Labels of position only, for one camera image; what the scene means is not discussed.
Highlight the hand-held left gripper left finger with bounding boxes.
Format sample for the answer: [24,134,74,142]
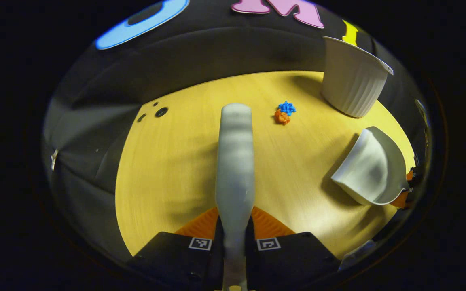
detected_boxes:
[130,206,224,291]

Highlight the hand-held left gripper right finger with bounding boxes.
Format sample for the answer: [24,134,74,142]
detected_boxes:
[245,205,341,291]

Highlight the white dustpan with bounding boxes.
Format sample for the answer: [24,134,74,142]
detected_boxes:
[331,126,410,206]

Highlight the white ribbed garbage bin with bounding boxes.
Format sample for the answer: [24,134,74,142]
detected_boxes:
[321,36,394,118]

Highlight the small white broom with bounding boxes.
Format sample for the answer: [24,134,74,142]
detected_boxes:
[215,103,256,291]

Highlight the blue paper ball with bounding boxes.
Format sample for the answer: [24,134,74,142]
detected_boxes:
[278,101,297,116]

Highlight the black backdrop cloth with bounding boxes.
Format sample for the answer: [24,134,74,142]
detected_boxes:
[43,0,432,263]

